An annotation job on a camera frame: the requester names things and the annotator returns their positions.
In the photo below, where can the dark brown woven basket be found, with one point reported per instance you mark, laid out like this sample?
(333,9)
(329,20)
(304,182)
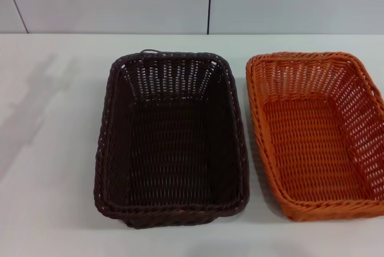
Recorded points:
(168,149)

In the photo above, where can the orange woven basket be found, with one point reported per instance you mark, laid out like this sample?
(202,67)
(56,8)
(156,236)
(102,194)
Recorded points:
(306,149)

